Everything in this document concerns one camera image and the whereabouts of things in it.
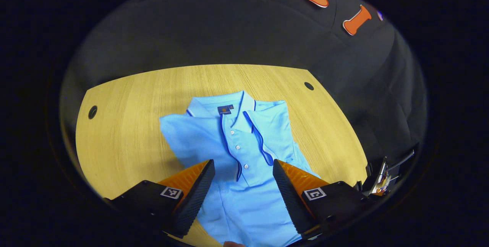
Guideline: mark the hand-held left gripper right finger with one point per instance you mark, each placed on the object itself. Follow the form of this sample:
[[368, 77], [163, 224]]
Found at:
[[292, 201]]

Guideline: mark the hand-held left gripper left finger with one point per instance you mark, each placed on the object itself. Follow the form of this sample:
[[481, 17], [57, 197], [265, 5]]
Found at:
[[195, 201]]

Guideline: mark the light blue T-shirt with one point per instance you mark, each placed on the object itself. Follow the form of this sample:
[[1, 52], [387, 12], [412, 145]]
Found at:
[[244, 193]]

